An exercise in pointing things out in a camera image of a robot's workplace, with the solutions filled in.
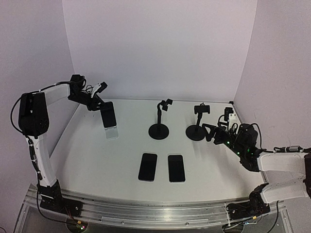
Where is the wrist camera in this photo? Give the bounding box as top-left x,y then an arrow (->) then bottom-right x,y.
91,82 -> 107,95
224,107 -> 237,129

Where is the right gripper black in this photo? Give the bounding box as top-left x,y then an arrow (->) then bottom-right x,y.
203,121 -> 246,157

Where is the clear acrylic phone stand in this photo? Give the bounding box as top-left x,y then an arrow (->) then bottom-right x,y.
104,126 -> 119,140

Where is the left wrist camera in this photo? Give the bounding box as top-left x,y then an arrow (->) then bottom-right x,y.
91,82 -> 107,95

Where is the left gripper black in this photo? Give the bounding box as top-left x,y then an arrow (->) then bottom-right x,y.
67,90 -> 107,110

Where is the black phone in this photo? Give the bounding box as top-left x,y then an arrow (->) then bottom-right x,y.
138,153 -> 157,182
168,155 -> 186,183
100,101 -> 117,128

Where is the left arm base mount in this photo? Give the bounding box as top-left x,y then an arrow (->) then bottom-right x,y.
37,180 -> 83,217

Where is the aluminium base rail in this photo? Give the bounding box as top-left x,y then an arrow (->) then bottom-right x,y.
14,184 -> 292,233

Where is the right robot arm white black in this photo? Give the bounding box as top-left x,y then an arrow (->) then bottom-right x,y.
202,124 -> 311,204

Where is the black phone stand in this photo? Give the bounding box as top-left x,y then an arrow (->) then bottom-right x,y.
148,99 -> 173,140
186,103 -> 210,141

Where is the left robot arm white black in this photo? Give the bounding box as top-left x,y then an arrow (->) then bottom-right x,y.
14,74 -> 118,195

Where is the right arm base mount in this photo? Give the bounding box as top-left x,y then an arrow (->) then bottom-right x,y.
226,183 -> 271,220

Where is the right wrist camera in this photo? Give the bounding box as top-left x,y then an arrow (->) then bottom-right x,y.
224,107 -> 237,129

